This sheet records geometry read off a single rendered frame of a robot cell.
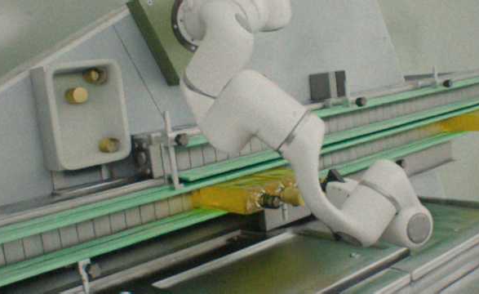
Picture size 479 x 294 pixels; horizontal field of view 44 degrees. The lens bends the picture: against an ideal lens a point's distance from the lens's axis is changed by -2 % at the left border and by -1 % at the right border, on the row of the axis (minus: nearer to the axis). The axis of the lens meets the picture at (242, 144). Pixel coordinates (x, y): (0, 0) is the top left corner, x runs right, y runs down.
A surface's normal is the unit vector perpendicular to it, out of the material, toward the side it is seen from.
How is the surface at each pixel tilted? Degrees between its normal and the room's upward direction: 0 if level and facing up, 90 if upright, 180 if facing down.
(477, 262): 0
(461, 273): 0
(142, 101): 0
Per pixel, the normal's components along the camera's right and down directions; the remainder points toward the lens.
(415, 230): 0.44, 0.07
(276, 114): 0.02, -0.05
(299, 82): 0.65, 0.02
